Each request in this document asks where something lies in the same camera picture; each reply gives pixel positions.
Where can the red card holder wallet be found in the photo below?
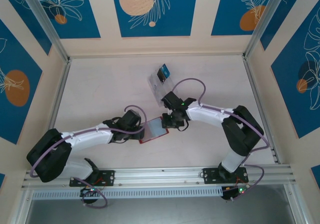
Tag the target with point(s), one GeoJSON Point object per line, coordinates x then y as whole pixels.
{"type": "Point", "coordinates": [155, 130]}

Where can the aluminium frame post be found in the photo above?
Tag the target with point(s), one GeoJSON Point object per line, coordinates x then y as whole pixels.
{"type": "Point", "coordinates": [267, 18]}
{"type": "Point", "coordinates": [43, 21]}

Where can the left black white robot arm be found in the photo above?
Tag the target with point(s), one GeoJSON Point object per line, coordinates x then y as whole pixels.
{"type": "Point", "coordinates": [87, 136]}

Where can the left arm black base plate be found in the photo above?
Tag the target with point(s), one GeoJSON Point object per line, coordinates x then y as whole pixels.
{"type": "Point", "coordinates": [108, 177]}

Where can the aluminium frame leg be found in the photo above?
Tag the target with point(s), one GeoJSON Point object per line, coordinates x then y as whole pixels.
{"type": "Point", "coordinates": [21, 209]}
{"type": "Point", "coordinates": [296, 204]}

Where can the aluminium mounting rail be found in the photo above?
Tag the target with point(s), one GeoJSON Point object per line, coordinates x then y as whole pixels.
{"type": "Point", "coordinates": [160, 175]}

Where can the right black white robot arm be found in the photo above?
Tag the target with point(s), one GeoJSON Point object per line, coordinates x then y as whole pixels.
{"type": "Point", "coordinates": [207, 115]}

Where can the aluminium table side rail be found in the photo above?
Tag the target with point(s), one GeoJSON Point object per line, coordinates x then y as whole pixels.
{"type": "Point", "coordinates": [257, 101]}
{"type": "Point", "coordinates": [56, 108]}

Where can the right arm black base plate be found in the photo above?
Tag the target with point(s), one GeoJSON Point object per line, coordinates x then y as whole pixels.
{"type": "Point", "coordinates": [211, 176]}

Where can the clear acrylic card stand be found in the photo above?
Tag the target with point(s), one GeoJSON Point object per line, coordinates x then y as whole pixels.
{"type": "Point", "coordinates": [157, 91]}

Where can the blue credit card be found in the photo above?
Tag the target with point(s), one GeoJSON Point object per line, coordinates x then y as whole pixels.
{"type": "Point", "coordinates": [165, 69]}

